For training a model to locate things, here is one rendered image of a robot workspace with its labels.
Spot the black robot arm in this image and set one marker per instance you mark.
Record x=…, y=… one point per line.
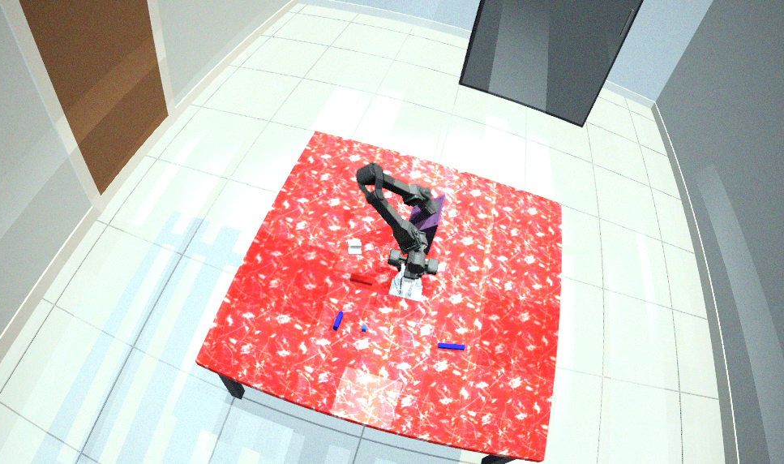
x=403, y=231

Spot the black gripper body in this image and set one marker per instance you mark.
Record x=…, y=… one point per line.
x=395, y=259

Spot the red flat bar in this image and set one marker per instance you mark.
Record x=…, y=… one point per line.
x=362, y=280

